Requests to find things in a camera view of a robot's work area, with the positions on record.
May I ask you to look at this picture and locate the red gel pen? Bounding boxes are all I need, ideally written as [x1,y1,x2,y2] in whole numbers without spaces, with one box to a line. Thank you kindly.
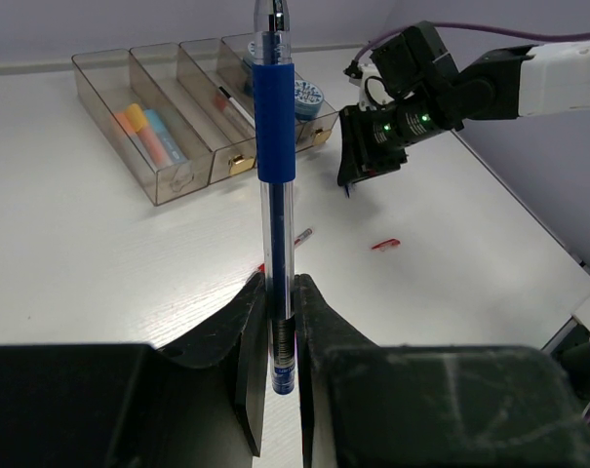
[256,228,314,273]

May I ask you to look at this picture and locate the orange highlighter pen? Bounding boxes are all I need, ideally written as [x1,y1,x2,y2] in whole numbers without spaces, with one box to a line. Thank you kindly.
[111,112,144,155]

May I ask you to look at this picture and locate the black capped white marker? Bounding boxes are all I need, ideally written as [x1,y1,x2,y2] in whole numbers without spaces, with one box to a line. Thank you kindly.
[218,86,256,129]

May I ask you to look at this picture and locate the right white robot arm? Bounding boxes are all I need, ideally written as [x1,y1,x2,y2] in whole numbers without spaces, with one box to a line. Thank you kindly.
[337,21,590,189]

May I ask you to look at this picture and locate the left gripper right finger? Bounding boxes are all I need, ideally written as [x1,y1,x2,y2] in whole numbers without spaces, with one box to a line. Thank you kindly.
[294,274,375,467]

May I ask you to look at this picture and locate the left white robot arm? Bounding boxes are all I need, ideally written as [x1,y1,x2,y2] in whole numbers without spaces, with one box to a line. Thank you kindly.
[150,274,590,467]

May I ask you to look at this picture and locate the red capped white marker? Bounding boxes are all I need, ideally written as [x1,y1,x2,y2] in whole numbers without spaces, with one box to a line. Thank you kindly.
[214,94,256,138]

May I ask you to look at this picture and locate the blue highlighter pen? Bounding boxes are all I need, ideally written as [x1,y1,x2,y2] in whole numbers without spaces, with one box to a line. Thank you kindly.
[144,109,187,165]

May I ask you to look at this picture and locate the blue gel pen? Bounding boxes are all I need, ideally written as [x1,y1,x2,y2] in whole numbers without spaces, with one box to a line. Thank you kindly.
[252,1,295,395]

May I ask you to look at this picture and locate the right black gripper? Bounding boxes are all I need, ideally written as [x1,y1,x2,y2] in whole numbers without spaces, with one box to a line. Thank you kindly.
[337,97,434,186]

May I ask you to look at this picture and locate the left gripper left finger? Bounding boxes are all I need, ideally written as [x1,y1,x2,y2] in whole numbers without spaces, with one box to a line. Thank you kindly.
[159,272,268,456]

